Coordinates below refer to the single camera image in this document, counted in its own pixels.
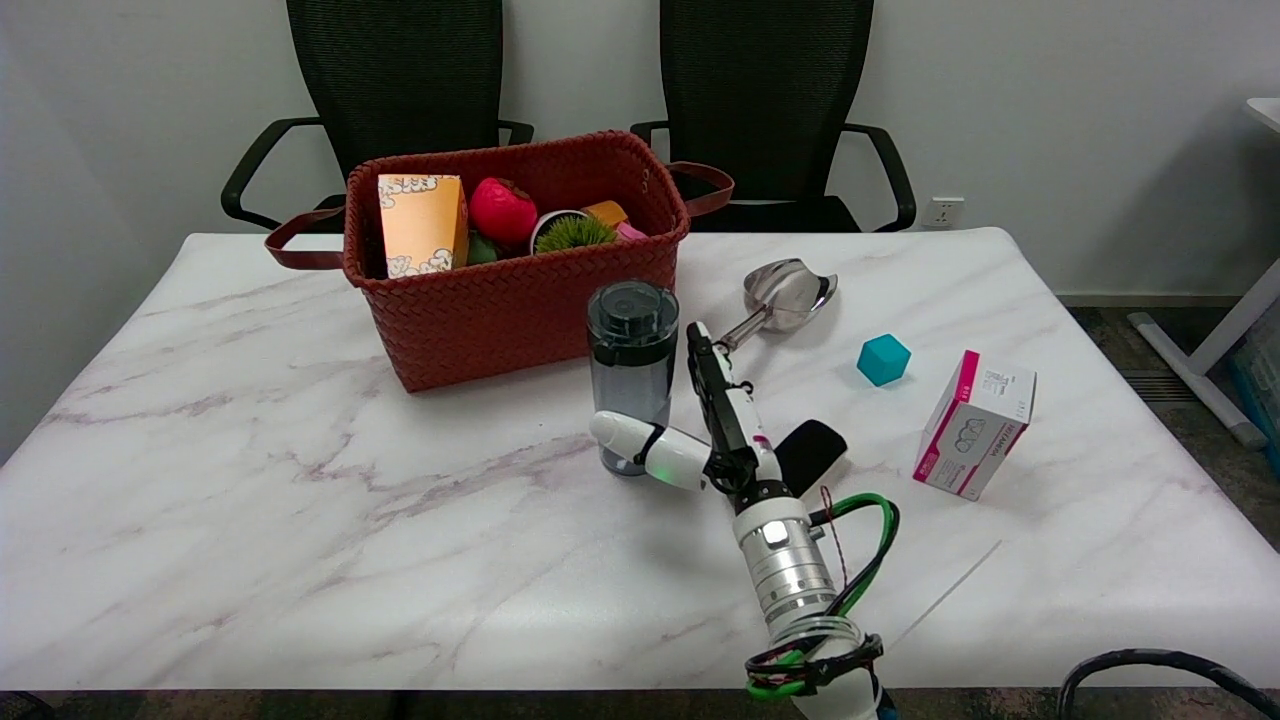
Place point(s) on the green plant in white pot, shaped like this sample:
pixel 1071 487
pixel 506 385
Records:
pixel 572 234

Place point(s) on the small orange block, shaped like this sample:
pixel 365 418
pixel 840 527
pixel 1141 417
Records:
pixel 607 212

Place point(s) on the black white board eraser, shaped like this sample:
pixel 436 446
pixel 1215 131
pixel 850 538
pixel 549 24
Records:
pixel 812 450

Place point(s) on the red toy fruit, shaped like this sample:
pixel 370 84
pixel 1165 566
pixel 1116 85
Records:
pixel 503 212

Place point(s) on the black transparent water bottle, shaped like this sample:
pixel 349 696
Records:
pixel 630 340

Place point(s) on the orange popcorn box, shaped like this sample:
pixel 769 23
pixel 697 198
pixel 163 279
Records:
pixel 420 225

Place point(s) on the blue storage bin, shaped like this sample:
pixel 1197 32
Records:
pixel 1262 390

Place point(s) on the dark green toy fruit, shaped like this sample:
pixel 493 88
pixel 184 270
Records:
pixel 480 250

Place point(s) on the teal cube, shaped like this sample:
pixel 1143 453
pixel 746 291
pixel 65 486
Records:
pixel 884 360

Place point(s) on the pink white carton box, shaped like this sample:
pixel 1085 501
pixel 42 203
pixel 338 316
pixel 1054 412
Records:
pixel 975 430

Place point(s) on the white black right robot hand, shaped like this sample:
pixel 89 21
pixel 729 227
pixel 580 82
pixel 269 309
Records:
pixel 745 440

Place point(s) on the white desk frame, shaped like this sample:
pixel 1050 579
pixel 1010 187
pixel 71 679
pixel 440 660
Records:
pixel 1200 395

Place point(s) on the small pink toy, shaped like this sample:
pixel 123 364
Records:
pixel 630 232

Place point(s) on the metal scoop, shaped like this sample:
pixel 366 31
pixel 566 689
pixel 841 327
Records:
pixel 790 290

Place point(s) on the black mesh office chair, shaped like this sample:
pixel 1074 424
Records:
pixel 400 70
pixel 765 80

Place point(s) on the white wall socket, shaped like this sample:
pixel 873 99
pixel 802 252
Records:
pixel 942 212

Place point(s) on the red woven basket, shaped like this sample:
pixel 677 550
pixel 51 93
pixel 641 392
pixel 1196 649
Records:
pixel 500 310

